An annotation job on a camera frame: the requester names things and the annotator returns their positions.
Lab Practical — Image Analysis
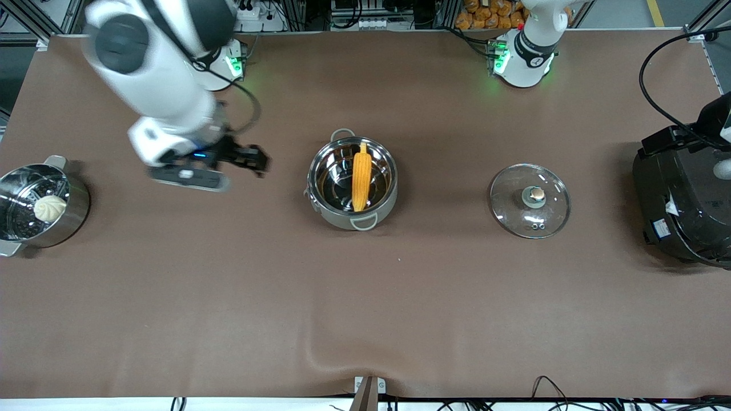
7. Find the yellow corn cob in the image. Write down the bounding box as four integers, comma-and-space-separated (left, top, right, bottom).
351, 143, 373, 213

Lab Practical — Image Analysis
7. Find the glass pot lid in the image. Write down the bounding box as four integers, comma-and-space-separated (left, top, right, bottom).
489, 163, 572, 240

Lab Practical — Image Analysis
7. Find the steel steamer pot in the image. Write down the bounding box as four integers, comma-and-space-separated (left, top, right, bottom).
0, 155, 91, 257

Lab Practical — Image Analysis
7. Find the black rice cooker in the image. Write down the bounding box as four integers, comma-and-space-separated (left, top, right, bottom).
632, 134, 731, 270

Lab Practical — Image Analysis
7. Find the white steamed bun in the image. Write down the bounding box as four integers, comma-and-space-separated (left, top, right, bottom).
34, 195, 67, 223

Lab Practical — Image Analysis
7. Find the brown table mat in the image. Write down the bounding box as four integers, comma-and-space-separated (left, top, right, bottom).
0, 29, 731, 400

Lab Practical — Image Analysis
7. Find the bag of orange snacks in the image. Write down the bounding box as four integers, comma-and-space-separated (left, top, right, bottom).
455, 0, 574, 31

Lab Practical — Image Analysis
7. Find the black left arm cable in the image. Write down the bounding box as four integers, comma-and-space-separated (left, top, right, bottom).
638, 29, 717, 138

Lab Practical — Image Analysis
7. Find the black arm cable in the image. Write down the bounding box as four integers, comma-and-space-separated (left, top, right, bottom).
638, 29, 717, 138
191, 54, 262, 136

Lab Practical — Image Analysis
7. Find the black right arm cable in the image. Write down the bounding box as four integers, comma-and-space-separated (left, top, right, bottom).
191, 54, 262, 136

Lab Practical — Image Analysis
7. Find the steel pot with grey handles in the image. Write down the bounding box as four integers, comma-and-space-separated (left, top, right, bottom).
304, 128, 399, 231

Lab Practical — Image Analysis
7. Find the black looped floor cable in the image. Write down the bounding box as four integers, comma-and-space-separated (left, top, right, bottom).
531, 375, 579, 410

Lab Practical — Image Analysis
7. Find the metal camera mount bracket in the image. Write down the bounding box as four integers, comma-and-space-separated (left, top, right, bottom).
350, 376, 387, 411

